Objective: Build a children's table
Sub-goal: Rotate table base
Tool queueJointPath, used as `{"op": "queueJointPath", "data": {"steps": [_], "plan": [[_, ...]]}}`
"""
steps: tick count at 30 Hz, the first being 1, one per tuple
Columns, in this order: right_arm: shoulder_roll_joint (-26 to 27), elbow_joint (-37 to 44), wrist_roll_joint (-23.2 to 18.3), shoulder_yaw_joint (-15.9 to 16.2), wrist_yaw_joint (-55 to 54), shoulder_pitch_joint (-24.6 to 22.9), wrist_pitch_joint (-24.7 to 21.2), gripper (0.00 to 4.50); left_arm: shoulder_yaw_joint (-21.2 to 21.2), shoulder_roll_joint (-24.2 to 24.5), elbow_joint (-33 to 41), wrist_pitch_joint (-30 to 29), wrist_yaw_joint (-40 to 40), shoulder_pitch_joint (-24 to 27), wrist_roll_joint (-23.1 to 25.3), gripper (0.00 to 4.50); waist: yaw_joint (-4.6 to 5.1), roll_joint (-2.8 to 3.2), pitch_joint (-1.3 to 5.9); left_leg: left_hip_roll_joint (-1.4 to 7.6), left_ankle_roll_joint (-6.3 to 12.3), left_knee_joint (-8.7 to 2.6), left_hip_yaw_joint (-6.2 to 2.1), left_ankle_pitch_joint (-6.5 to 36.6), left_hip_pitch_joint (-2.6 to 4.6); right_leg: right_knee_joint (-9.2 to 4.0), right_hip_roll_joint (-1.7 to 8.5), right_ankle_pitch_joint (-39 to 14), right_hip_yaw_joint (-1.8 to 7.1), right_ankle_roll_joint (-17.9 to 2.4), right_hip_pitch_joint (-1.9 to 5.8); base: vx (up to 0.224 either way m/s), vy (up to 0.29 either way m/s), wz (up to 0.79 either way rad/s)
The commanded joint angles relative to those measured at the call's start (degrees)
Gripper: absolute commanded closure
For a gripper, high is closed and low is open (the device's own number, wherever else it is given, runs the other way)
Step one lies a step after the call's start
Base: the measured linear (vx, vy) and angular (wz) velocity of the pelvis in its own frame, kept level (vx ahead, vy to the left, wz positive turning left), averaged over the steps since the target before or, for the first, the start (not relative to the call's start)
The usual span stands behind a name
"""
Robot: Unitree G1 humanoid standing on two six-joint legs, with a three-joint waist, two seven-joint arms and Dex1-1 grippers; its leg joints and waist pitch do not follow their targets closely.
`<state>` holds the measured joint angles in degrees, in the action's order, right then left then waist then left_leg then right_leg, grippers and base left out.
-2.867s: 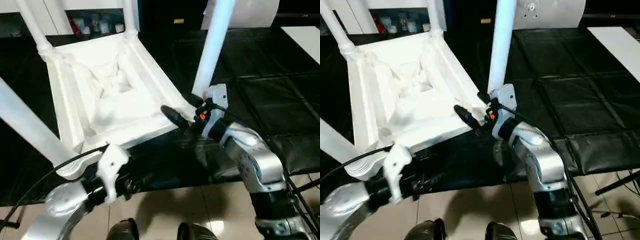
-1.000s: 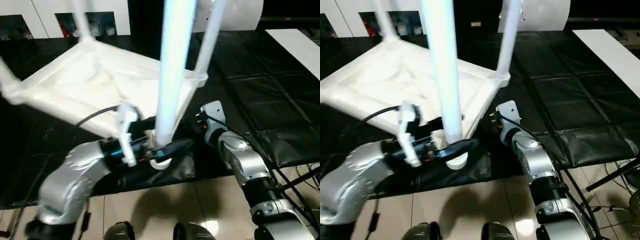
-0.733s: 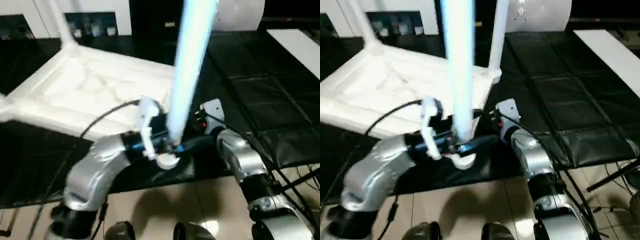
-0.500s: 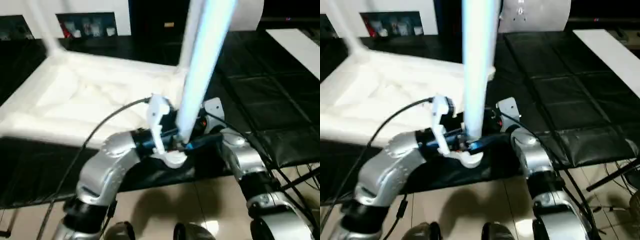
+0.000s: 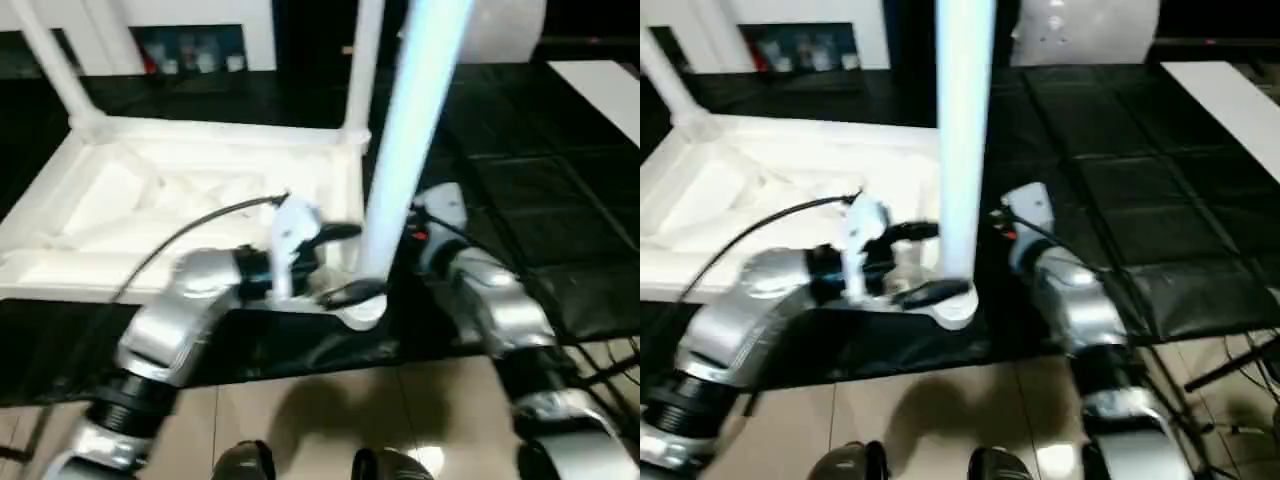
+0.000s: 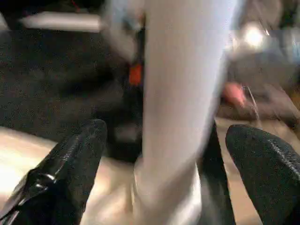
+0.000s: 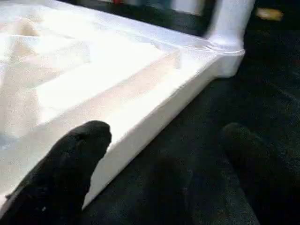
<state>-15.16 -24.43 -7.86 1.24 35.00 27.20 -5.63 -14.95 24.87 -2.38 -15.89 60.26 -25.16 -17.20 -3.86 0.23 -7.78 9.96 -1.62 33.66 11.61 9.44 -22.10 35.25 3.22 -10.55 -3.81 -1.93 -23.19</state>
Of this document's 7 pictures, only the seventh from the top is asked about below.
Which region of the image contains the black box with gold label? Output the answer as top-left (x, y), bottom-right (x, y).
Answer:
top-left (253, 0), bottom-right (300, 29)

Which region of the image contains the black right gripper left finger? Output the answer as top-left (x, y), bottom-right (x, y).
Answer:
top-left (0, 120), bottom-right (113, 225)

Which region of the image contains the black work mat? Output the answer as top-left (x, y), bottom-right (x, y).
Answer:
top-left (65, 0), bottom-right (300, 225)

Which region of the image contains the white plastic table top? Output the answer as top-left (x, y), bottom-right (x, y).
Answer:
top-left (0, 0), bottom-right (246, 209)

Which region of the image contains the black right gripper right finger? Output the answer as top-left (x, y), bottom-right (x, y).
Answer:
top-left (220, 123), bottom-right (300, 225)

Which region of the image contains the white plastic table leg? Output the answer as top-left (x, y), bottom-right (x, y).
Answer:
top-left (206, 0), bottom-right (256, 51)

